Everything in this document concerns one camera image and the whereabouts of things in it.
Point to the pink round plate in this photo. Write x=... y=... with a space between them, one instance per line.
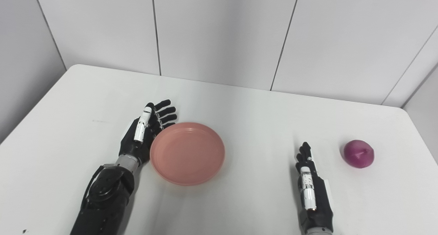
x=187 y=153

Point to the purple red onion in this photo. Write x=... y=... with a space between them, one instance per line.
x=359 y=154

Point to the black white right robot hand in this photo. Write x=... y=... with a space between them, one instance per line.
x=313 y=197

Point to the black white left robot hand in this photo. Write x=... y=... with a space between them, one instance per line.
x=137 y=142

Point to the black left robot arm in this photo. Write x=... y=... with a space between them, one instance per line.
x=102 y=200

